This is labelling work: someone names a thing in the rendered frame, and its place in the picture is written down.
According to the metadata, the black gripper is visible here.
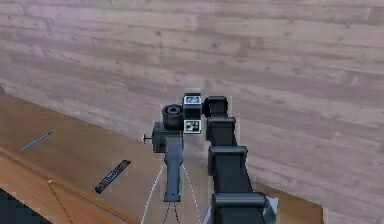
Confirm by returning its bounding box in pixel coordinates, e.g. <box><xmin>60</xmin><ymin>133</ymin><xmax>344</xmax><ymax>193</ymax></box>
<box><xmin>140</xmin><ymin>103</ymin><xmax>202</xmax><ymax>224</ymax></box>

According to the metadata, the black remote control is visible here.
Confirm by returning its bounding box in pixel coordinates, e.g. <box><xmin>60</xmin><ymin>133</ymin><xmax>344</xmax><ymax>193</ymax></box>
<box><xmin>94</xmin><ymin>159</ymin><xmax>132</xmax><ymax>195</ymax></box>

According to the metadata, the brown wooden table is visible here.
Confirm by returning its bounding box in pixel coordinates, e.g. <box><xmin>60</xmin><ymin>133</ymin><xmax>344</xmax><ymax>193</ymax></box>
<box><xmin>0</xmin><ymin>93</ymin><xmax>325</xmax><ymax>224</ymax></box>

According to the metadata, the blue pen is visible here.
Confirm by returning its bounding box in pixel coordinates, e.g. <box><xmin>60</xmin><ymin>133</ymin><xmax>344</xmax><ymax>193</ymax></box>
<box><xmin>19</xmin><ymin>131</ymin><xmax>53</xmax><ymax>153</ymax></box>

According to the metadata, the black flat object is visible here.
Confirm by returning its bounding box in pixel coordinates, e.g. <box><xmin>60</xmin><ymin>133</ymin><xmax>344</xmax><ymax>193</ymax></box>
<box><xmin>0</xmin><ymin>187</ymin><xmax>54</xmax><ymax>224</ymax></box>

